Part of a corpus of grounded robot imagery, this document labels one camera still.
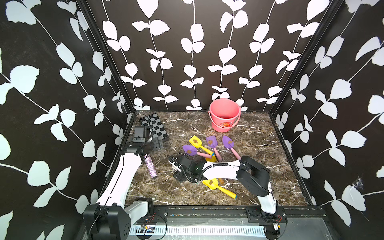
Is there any purple trowel pink handle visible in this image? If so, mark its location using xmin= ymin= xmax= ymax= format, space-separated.
xmin=206 ymin=136 xmax=223 ymax=162
xmin=222 ymin=136 xmax=242 ymax=160
xmin=183 ymin=145 xmax=213 ymax=159

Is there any pink plastic bucket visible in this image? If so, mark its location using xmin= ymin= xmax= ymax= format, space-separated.
xmin=208 ymin=99 xmax=241 ymax=133

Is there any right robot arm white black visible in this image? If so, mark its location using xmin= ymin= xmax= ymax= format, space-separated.
xmin=168 ymin=153 xmax=283 ymax=223

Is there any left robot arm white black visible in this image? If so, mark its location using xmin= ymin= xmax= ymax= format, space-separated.
xmin=83 ymin=126 xmax=163 ymax=240

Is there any black white checkerboard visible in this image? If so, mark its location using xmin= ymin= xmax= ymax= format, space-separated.
xmin=140 ymin=113 xmax=170 ymax=142

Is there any purple glitter cylinder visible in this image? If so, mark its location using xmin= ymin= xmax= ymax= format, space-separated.
xmin=145 ymin=154 xmax=158 ymax=179

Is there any yellow trowel wooden handle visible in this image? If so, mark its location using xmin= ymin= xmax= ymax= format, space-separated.
xmin=205 ymin=156 xmax=218 ymax=163

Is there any yellow trowel yellow handle upper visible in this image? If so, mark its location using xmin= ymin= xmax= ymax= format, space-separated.
xmin=189 ymin=136 xmax=214 ymax=156

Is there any yellow trowel yellow handle lower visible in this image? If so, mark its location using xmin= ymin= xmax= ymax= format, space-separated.
xmin=203 ymin=179 xmax=237 ymax=199

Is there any black front rail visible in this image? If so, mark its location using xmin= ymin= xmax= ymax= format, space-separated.
xmin=150 ymin=205 xmax=327 ymax=225

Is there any white slotted cable duct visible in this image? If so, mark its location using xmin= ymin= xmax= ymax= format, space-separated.
xmin=129 ymin=225 xmax=266 ymax=238

